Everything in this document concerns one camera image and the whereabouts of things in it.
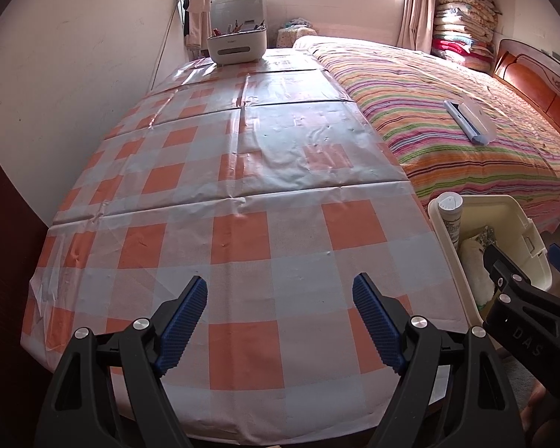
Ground white desk organizer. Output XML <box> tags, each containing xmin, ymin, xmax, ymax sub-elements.
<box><xmin>206</xmin><ymin>21</ymin><xmax>268</xmax><ymax>67</ymax></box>

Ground dotted cloth bundle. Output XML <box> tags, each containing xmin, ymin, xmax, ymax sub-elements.
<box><xmin>277</xmin><ymin>18</ymin><xmax>319</xmax><ymax>50</ymax></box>

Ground white wall cable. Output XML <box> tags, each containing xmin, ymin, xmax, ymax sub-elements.
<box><xmin>149</xmin><ymin>0</ymin><xmax>180</xmax><ymax>91</ymax></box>

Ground wooden headboard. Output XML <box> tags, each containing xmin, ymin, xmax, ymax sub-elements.
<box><xmin>492</xmin><ymin>38</ymin><xmax>560</xmax><ymax>155</ymax></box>

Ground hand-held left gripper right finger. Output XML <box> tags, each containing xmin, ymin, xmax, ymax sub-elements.
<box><xmin>352</xmin><ymin>272</ymin><xmax>528</xmax><ymax>448</ymax></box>

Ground white air cooler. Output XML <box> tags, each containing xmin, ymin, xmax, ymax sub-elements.
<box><xmin>210</xmin><ymin>0</ymin><xmax>268</xmax><ymax>38</ymax></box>

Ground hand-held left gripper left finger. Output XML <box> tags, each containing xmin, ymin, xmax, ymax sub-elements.
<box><xmin>35</xmin><ymin>275</ymin><xmax>209</xmax><ymax>448</ymax></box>

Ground pink curtain with tieback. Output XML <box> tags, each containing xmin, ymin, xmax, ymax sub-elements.
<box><xmin>177</xmin><ymin>0</ymin><xmax>213</xmax><ymax>50</ymax></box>

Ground stack of folded quilts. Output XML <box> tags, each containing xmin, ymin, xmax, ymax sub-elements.
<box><xmin>430</xmin><ymin>0</ymin><xmax>502</xmax><ymax>73</ymax></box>

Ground white plush toy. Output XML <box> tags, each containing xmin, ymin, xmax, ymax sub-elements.
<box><xmin>457</xmin><ymin>238</ymin><xmax>495</xmax><ymax>309</ymax></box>

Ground orange checked tablecloth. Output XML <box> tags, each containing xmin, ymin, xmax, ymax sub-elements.
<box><xmin>21</xmin><ymin>49</ymin><xmax>483</xmax><ymax>444</ymax></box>

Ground person's right hand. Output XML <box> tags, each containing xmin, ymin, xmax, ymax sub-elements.
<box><xmin>524</xmin><ymin>379</ymin><xmax>552</xmax><ymax>435</ymax></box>

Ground striped bed sheet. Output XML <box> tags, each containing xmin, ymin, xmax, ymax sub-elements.
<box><xmin>292</xmin><ymin>35</ymin><xmax>560</xmax><ymax>234</ymax></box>

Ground white capped tube bottle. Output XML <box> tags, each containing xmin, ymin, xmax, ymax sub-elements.
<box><xmin>436</xmin><ymin>191</ymin><xmax>464</xmax><ymax>250</ymax></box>

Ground cream plastic bin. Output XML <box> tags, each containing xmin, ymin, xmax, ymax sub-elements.
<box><xmin>427</xmin><ymin>193</ymin><xmax>554</xmax><ymax>332</ymax></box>

